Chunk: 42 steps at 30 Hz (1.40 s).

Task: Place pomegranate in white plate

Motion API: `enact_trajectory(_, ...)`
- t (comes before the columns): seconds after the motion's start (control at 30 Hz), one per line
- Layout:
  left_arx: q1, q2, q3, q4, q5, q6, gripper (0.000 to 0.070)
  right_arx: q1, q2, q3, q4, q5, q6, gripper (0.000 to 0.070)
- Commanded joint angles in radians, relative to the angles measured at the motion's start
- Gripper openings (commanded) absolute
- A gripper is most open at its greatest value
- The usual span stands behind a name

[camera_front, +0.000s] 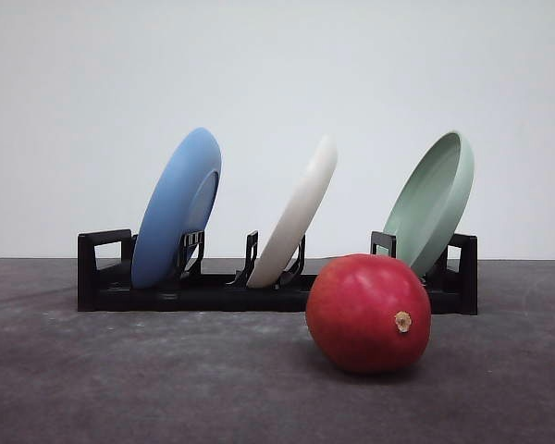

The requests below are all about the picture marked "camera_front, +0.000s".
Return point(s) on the white plate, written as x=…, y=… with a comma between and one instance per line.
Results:
x=276, y=251

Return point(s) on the red pomegranate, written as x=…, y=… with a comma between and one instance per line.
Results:
x=369, y=313

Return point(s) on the blue plate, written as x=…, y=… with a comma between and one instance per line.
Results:
x=176, y=208

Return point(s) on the green plate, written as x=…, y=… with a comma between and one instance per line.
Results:
x=432, y=203

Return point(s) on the black dish rack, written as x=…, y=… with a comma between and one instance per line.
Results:
x=107, y=283

